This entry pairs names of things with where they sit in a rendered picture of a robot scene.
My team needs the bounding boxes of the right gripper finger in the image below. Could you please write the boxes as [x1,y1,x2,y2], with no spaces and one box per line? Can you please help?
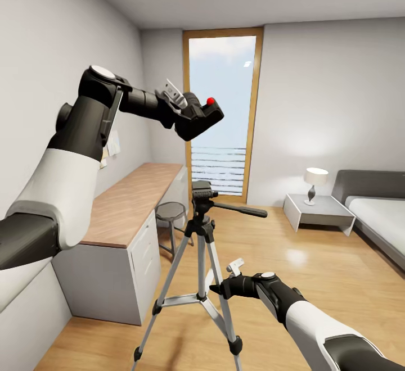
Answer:
[209,284,223,295]

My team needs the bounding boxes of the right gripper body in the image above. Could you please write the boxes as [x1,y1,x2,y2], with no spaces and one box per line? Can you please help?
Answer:
[215,272,249,300]

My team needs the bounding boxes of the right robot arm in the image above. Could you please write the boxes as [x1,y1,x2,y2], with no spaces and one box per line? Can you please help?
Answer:
[209,258,405,371]

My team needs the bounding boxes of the camera tripod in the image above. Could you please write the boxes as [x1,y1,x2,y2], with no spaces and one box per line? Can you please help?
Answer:
[131,180,268,371]

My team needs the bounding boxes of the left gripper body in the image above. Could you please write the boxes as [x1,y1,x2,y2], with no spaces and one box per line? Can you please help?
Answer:
[139,91,179,130]

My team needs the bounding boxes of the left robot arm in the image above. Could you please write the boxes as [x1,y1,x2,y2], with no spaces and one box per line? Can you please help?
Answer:
[0,66,191,313]

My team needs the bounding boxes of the digital camera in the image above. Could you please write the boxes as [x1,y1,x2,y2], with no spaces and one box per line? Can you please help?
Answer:
[174,92,224,142]

